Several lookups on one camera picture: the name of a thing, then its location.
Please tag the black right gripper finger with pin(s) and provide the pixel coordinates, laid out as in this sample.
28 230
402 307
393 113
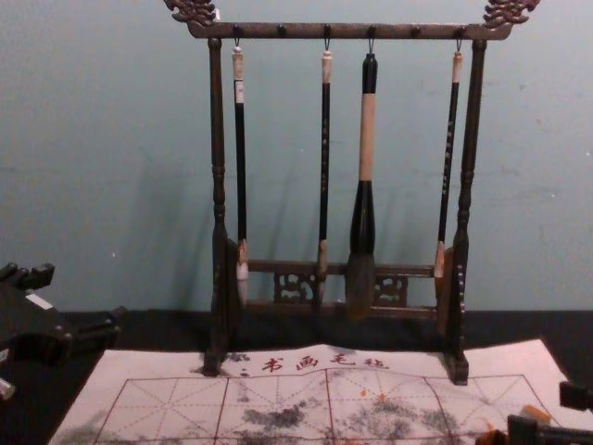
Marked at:
546 433
576 395

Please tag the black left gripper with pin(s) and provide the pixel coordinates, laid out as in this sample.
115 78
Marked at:
28 324

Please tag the small orange block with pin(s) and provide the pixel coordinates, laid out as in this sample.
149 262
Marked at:
535 414

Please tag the black table cloth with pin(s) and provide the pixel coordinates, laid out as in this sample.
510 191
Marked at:
157 329

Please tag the white felt mat, red grid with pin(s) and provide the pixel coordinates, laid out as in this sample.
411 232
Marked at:
176 408

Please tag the dark carved wooden brush rack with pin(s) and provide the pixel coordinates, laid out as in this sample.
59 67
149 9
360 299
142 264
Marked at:
217 139

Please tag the thin brush with white label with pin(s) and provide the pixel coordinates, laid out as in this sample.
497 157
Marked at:
240 162

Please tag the thin black calligraphy brush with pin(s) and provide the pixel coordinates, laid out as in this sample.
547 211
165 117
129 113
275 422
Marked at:
324 162
449 162

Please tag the large black and tan brush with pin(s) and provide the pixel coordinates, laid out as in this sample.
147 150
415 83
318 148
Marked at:
365 218

